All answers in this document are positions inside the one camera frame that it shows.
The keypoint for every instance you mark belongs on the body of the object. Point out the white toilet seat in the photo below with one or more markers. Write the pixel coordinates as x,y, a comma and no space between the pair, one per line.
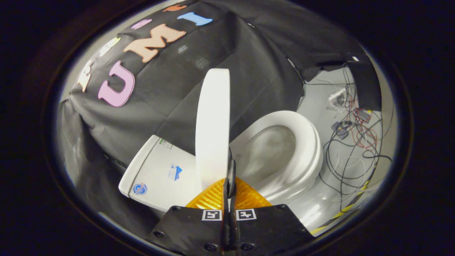
309,142

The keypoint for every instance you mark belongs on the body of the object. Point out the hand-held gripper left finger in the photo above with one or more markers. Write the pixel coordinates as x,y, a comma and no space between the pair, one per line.
226,231

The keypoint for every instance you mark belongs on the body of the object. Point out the black backdrop cloth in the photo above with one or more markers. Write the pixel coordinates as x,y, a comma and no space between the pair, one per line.
177,89

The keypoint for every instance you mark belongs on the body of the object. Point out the yellow black floor tape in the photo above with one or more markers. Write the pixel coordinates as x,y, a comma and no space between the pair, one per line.
346,208

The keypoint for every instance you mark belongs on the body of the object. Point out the black power adapter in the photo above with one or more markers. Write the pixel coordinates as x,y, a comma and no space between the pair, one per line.
342,131

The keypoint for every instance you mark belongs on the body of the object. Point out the white toilet lid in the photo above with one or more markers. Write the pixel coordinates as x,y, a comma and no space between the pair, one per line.
213,124

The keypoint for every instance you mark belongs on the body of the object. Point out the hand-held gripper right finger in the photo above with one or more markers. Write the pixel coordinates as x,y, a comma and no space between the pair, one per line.
236,231

